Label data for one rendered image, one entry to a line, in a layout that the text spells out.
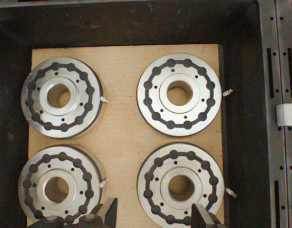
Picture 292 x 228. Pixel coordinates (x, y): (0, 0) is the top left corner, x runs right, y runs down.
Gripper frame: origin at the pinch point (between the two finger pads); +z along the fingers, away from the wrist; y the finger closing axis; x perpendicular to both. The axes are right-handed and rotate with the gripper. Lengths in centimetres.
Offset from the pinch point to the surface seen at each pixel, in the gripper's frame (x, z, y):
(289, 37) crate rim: 15.1, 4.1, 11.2
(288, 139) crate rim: 6.0, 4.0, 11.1
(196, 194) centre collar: -0.9, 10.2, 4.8
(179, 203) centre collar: -2.0, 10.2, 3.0
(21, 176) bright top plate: -0.5, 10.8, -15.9
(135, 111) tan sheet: 8.4, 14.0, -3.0
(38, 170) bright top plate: 0.4, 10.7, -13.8
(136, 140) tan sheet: 4.6, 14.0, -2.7
